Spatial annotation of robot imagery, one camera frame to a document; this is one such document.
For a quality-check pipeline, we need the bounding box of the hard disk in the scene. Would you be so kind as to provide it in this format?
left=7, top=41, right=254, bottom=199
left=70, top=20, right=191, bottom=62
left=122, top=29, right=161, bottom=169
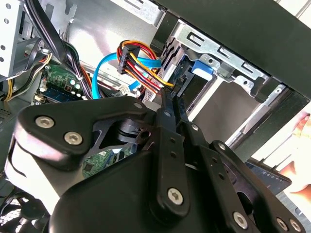
left=159, top=41, right=217, bottom=98

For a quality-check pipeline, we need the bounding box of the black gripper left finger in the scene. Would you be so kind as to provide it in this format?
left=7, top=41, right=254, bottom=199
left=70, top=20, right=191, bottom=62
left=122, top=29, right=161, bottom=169
left=4, top=87, right=191, bottom=216

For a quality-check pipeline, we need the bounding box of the person hand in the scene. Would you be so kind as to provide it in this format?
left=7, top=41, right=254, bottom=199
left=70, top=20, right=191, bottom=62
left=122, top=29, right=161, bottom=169
left=283, top=157, right=311, bottom=194

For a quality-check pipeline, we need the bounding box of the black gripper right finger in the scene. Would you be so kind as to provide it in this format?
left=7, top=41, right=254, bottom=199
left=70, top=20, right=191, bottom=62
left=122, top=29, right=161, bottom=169
left=173, top=96, right=307, bottom=233

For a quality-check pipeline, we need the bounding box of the blue data wire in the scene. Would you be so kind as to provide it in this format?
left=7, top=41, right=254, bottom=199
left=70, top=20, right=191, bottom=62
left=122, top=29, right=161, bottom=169
left=91, top=53, right=162, bottom=100

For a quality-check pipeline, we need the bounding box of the orange red power wire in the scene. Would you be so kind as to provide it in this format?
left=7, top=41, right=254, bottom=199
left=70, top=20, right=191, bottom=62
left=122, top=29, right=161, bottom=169
left=116, top=40, right=181, bottom=97

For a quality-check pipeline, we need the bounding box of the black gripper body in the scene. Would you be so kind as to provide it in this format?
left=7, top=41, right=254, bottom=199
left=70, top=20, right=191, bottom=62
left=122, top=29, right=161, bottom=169
left=48, top=150, right=228, bottom=233

